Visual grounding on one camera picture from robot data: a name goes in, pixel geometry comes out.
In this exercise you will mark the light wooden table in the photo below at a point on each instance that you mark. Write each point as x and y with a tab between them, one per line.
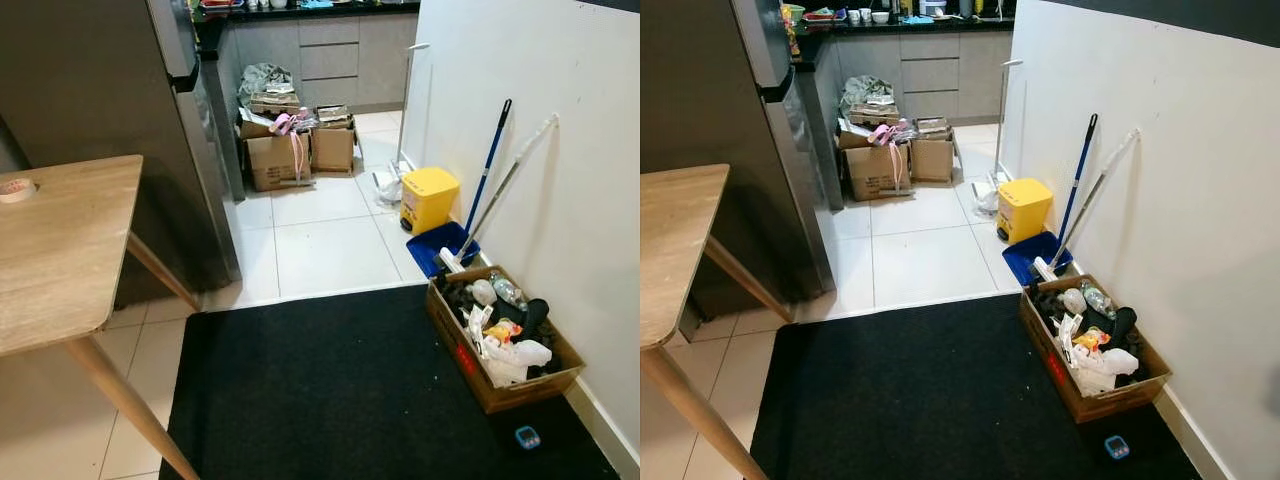
60	250
680	240

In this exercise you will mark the empty clear plastic bottle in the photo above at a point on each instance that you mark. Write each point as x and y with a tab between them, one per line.
1097	298
506	290

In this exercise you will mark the white plastic bag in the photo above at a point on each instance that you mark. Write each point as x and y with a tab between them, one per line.
515	358
1105	365

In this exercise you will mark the yellow plastic bin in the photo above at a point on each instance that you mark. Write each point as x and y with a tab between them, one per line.
430	195
1025	208

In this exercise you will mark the small blue timer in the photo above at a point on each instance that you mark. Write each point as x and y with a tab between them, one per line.
1116	447
527	437

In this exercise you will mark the brown moulded pulp tray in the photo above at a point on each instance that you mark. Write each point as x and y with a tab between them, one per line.
275	103
875	113

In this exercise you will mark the white flat mop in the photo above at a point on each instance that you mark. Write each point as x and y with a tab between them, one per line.
1005	120
412	100

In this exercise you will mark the olive crumpled bag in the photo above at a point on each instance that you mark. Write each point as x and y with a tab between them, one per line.
865	90
262	80

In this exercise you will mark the green plastic basket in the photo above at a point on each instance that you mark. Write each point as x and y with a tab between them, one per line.
793	12

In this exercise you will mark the red tray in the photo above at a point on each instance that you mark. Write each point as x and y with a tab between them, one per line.
218	3
822	16

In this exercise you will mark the labelled pulp tray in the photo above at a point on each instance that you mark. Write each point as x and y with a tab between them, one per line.
333	113
932	126

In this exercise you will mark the black floor mat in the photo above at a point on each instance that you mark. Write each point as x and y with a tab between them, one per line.
350	400
930	410

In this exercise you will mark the grey kitchen cabinet black countertop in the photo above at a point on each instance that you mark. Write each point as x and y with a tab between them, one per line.
930	75
330	60

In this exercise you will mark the teal cloth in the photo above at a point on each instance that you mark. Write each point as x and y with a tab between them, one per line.
915	18
316	4

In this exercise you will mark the small round tape roll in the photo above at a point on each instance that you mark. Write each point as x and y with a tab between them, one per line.
15	190

